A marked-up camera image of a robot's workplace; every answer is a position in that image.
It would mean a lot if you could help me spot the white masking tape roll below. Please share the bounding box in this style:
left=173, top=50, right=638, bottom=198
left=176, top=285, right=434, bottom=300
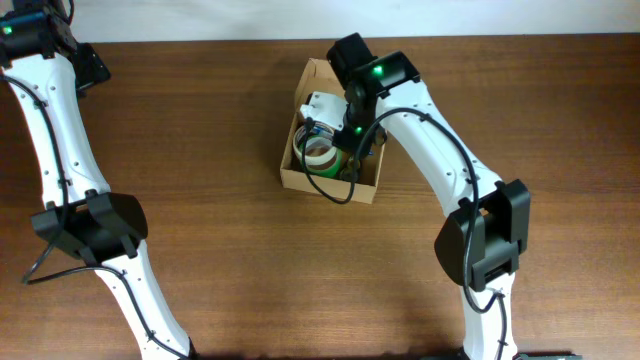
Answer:
left=292, top=123, right=338, bottom=167

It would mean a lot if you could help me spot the brown cardboard box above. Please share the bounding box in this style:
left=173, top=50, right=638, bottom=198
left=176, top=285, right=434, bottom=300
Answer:
left=280, top=58, right=385, bottom=204

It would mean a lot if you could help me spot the green tape roll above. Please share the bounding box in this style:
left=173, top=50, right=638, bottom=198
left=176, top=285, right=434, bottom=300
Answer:
left=305, top=149, right=343, bottom=178

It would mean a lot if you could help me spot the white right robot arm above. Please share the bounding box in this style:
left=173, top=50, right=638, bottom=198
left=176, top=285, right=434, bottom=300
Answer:
left=327, top=33, right=531, bottom=359

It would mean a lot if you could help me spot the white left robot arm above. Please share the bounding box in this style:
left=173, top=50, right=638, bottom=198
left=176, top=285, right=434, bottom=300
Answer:
left=1, top=1, right=198, bottom=359

